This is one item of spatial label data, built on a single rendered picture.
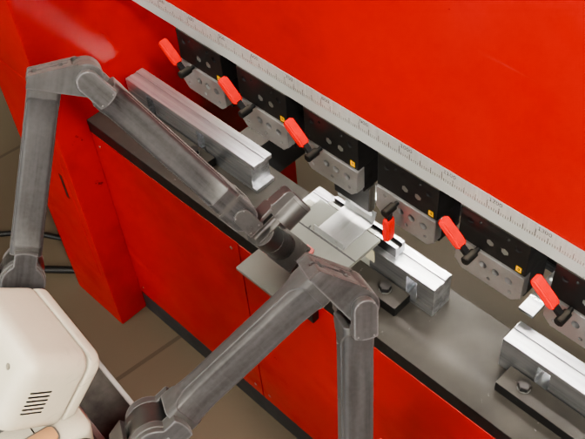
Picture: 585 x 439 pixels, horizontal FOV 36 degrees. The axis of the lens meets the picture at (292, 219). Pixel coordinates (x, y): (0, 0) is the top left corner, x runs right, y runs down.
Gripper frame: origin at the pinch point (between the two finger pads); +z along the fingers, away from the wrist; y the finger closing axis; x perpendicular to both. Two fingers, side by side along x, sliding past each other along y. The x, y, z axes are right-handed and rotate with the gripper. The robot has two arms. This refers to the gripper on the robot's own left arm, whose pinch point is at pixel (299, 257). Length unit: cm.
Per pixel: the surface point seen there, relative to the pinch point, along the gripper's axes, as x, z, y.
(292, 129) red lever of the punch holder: -20.3, -14.4, 11.2
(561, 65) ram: -45, -51, -41
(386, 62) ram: -37, -36, -10
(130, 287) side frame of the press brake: 44, 78, 84
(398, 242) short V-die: -15.3, 12.2, -10.9
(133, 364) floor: 63, 84, 69
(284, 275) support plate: 4.9, 0.4, 0.5
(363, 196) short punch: -18.6, 2.8, -2.1
